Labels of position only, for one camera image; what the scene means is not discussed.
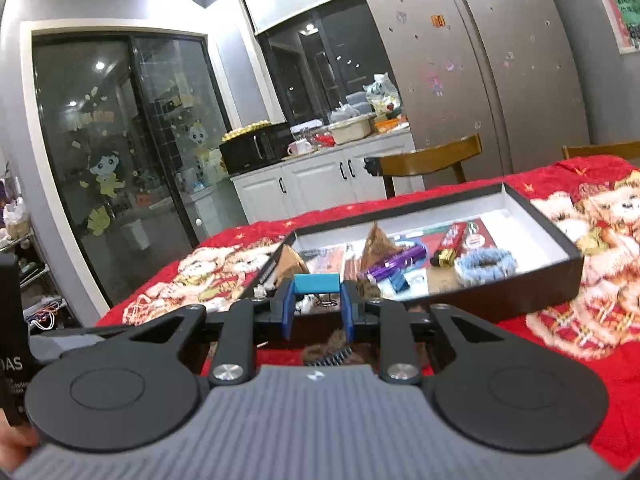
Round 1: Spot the blue binder clip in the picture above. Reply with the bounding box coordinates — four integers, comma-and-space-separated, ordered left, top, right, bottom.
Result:
387, 269, 410, 294

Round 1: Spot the brown triangular snack packet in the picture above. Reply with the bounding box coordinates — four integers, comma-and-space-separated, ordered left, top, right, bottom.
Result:
360, 222, 401, 272

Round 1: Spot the black shallow cardboard box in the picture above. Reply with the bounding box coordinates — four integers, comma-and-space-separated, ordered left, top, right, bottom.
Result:
244, 183, 584, 322

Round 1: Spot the purple tube packet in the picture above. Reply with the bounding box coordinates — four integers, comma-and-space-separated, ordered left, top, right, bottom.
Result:
359, 244, 428, 283

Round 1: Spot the white mug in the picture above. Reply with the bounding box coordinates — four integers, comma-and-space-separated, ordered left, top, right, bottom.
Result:
288, 139, 314, 156

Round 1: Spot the glass sliding door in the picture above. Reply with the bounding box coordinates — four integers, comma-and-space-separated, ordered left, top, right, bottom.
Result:
32, 32, 229, 304

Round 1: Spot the blue white crochet scrunchie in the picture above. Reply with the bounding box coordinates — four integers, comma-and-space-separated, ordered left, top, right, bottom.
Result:
454, 247, 518, 288

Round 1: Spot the red snack bar packet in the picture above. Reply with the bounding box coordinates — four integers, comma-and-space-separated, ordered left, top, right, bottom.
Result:
430, 222, 466, 268

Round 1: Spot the wooden chair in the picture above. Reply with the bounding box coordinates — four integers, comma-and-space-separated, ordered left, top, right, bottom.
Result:
363, 133, 483, 200
562, 141, 640, 160

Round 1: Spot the beige plastic basin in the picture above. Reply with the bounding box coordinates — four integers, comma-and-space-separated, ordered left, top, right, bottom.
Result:
329, 115, 372, 145

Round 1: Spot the colourful book in box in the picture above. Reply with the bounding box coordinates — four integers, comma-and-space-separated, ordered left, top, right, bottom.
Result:
296, 218, 495, 299

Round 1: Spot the white kitchen cabinet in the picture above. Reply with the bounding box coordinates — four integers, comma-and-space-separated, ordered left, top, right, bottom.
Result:
231, 127, 414, 223

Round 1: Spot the black microwave oven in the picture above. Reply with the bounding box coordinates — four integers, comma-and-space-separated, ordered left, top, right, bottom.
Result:
219, 122, 294, 174

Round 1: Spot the black white scrunchie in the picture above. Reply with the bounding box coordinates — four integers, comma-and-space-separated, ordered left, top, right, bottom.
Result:
252, 282, 321, 317

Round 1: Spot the silver double door refrigerator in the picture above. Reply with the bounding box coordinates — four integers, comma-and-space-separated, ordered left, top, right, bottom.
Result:
366, 0, 589, 180

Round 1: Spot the person's left hand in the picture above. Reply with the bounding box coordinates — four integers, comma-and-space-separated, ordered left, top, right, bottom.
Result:
0, 412, 39, 472

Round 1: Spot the green poster on shelf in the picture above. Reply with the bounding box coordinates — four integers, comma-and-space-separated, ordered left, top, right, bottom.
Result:
615, 0, 640, 49

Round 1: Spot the brown fuzzy hair claw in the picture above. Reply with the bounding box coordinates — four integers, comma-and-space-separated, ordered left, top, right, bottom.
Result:
302, 330, 378, 368

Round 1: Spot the red teddy bear blanket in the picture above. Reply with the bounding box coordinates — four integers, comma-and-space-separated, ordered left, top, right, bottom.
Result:
103, 156, 639, 470

